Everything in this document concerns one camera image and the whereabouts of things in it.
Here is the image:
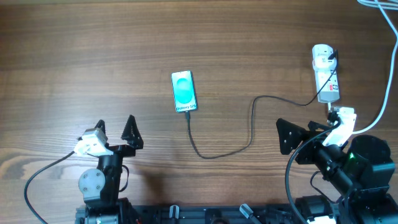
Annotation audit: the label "Galaxy S25 smartphone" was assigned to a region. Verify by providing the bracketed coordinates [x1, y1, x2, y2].
[171, 70, 197, 113]

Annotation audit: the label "black USB charging cable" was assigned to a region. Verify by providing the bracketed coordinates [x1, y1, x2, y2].
[185, 49, 339, 160]

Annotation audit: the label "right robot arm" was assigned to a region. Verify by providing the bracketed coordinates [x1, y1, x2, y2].
[276, 118, 397, 223]

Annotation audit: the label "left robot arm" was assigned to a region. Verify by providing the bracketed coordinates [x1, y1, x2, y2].
[74, 115, 144, 223]

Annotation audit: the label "white power strip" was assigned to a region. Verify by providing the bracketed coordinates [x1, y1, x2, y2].
[312, 44, 340, 103]

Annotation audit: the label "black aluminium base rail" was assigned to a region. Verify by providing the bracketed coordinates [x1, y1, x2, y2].
[75, 204, 300, 224]

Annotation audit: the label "white power strip cord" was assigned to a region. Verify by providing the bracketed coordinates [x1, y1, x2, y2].
[327, 0, 398, 135]

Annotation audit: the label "white cables at corner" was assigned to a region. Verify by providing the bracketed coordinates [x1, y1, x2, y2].
[356, 0, 398, 11]

